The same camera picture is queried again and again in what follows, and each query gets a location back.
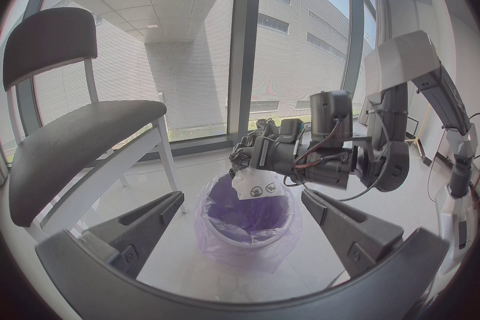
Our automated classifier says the dark grey white-legged chair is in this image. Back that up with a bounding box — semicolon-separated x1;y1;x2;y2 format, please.
2;7;188;242

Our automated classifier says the window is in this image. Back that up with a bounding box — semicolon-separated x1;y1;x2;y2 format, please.
7;0;379;162

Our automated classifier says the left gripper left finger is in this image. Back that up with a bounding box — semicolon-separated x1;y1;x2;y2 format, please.
82;191;186;278

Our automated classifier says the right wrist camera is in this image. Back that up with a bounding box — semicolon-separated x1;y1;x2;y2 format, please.
279;118;305;144

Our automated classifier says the black plastic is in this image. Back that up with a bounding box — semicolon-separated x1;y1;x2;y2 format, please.
229;118;281;178

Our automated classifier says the white printed wrapper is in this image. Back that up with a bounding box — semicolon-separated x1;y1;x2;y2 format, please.
230;168;286;200

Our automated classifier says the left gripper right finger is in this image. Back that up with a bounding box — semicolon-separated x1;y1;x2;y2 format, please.
301;189;406;279

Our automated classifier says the white trash bin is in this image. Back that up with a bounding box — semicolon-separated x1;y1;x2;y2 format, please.
202;181;295;263

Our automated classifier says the purple plastic bag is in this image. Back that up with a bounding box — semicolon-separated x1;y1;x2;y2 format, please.
193;172;304;274

